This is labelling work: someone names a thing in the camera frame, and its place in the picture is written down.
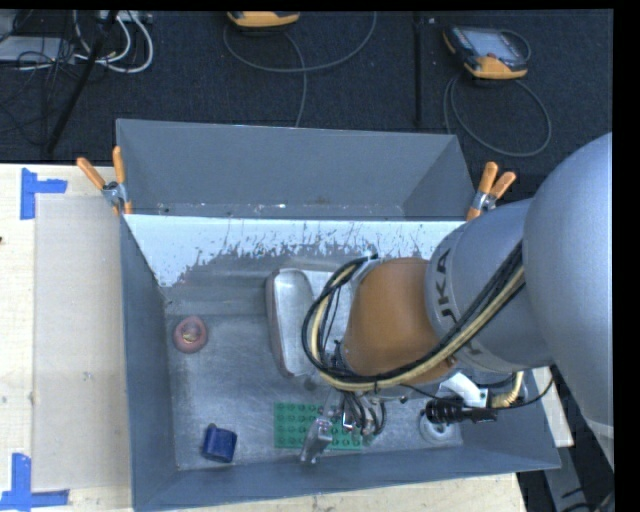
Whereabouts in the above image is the black cylinder on white bracket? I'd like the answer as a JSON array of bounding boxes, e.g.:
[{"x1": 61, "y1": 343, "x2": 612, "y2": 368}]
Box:
[{"x1": 423, "y1": 373, "x2": 500, "y2": 427}]

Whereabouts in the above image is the dark blue small cup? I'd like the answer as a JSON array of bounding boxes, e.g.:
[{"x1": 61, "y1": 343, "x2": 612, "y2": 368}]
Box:
[{"x1": 200, "y1": 423, "x2": 239, "y2": 464}]

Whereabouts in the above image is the red-brown ring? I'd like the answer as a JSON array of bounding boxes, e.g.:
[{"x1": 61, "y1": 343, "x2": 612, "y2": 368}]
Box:
[{"x1": 172, "y1": 315, "x2": 209, "y2": 354}]

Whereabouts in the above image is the white round ring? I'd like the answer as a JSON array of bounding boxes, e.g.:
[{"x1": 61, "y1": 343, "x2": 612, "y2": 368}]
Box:
[{"x1": 418, "y1": 415, "x2": 462, "y2": 445}]

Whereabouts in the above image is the grey metal bin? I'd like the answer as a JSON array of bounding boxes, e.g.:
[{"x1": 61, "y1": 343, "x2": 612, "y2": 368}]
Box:
[{"x1": 114, "y1": 118, "x2": 563, "y2": 512}]

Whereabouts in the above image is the pale grey oblong dish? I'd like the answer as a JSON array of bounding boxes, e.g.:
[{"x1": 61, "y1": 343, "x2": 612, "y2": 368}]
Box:
[{"x1": 264, "y1": 267, "x2": 329, "y2": 379}]

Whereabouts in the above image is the green studded flat plate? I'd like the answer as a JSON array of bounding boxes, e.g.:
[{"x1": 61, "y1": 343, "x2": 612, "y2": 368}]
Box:
[{"x1": 272, "y1": 401, "x2": 375, "y2": 452}]

